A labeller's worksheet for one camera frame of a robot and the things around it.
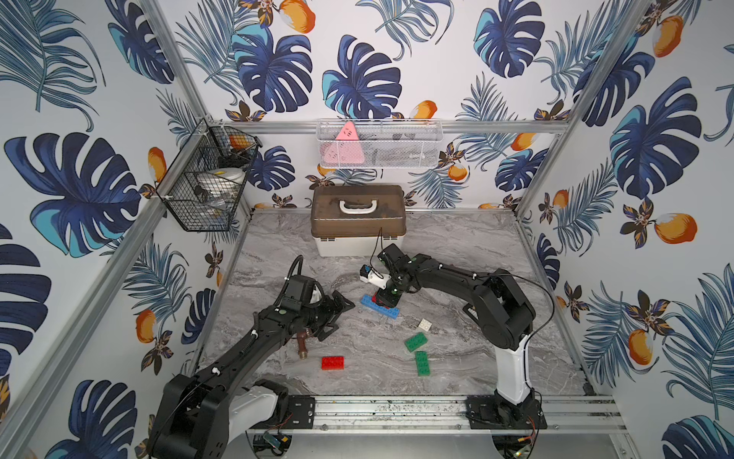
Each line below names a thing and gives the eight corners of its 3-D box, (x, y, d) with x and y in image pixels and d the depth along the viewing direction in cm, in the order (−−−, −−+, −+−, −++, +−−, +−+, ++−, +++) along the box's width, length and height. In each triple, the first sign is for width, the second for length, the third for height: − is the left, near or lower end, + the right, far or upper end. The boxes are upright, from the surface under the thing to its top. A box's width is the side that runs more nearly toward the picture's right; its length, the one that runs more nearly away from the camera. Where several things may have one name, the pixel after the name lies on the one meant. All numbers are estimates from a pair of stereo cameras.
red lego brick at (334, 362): (321, 369, 84) (320, 367, 82) (322, 358, 86) (321, 356, 84) (344, 369, 84) (343, 367, 82) (345, 358, 86) (344, 356, 84)
